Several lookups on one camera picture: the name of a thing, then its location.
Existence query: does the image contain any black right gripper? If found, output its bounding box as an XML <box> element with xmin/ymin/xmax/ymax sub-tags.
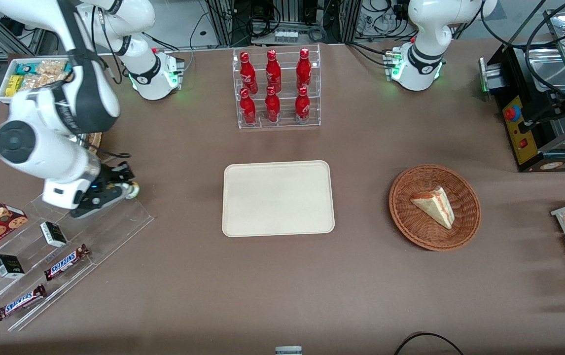
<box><xmin>70</xmin><ymin>165</ymin><xmax>136</xmax><ymax>219</ymax></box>

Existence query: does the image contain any beige plastic tray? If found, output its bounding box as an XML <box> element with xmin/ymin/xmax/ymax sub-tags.
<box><xmin>222</xmin><ymin>160</ymin><xmax>336</xmax><ymax>238</ymax></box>

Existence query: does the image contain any clear acrylic stepped display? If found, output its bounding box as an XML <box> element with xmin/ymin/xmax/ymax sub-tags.
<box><xmin>0</xmin><ymin>195</ymin><xmax>155</xmax><ymax>332</ymax></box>

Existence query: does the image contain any light wicker basket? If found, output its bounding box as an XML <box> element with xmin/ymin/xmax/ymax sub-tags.
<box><xmin>83</xmin><ymin>131</ymin><xmax>104</xmax><ymax>154</ymax></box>

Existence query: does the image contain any small black box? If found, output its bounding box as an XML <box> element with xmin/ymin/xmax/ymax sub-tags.
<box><xmin>0</xmin><ymin>254</ymin><xmax>25</xmax><ymax>279</ymax></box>
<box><xmin>40</xmin><ymin>221</ymin><xmax>68</xmax><ymax>248</ymax></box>

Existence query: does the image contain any snickers chocolate bar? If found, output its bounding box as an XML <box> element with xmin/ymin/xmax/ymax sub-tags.
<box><xmin>0</xmin><ymin>284</ymin><xmax>47</xmax><ymax>321</ymax></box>
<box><xmin>44</xmin><ymin>244</ymin><xmax>90</xmax><ymax>282</ymax></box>

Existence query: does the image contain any large rice cracker bag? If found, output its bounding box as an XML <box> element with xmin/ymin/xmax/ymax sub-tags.
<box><xmin>18</xmin><ymin>73</ymin><xmax>72</xmax><ymax>94</ymax></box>

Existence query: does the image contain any small rice cracker bag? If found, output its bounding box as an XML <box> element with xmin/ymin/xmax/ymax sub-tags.
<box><xmin>36</xmin><ymin>60</ymin><xmax>67</xmax><ymax>75</ymax></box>

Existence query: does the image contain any red cola bottle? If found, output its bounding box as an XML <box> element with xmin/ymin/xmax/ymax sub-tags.
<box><xmin>295</xmin><ymin>87</ymin><xmax>311</xmax><ymax>122</ymax></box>
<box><xmin>265</xmin><ymin>86</ymin><xmax>281</xmax><ymax>123</ymax></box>
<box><xmin>266</xmin><ymin>49</ymin><xmax>282</xmax><ymax>93</ymax></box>
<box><xmin>240</xmin><ymin>51</ymin><xmax>258</xmax><ymax>94</ymax></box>
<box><xmin>296</xmin><ymin>48</ymin><xmax>312</xmax><ymax>92</ymax></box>
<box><xmin>240</xmin><ymin>88</ymin><xmax>257</xmax><ymax>125</ymax></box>

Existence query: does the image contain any yellow snack packet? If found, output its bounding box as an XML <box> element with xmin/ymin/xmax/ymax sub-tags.
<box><xmin>5</xmin><ymin>75</ymin><xmax>24</xmax><ymax>97</ymax></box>

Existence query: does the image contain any white rectangular snack container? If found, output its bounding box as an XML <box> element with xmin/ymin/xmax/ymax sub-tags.
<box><xmin>0</xmin><ymin>58</ymin><xmax>73</xmax><ymax>105</ymax></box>

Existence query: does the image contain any clear acrylic bottle rack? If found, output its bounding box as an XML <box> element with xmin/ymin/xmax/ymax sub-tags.
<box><xmin>232</xmin><ymin>43</ymin><xmax>321</xmax><ymax>130</ymax></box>

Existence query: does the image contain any brown wicker basket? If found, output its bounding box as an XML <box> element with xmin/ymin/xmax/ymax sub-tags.
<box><xmin>389</xmin><ymin>164</ymin><xmax>482</xmax><ymax>251</ymax></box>

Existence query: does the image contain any wrapped triangle sandwich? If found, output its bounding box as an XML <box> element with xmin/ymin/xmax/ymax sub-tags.
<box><xmin>410</xmin><ymin>186</ymin><xmax>455</xmax><ymax>230</ymax></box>

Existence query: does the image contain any black sealing machine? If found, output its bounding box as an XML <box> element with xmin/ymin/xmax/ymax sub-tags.
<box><xmin>480</xmin><ymin>0</ymin><xmax>565</xmax><ymax>173</ymax></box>

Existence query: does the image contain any black cable loop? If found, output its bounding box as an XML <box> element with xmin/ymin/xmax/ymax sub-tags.
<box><xmin>393</xmin><ymin>332</ymin><xmax>465</xmax><ymax>355</ymax></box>

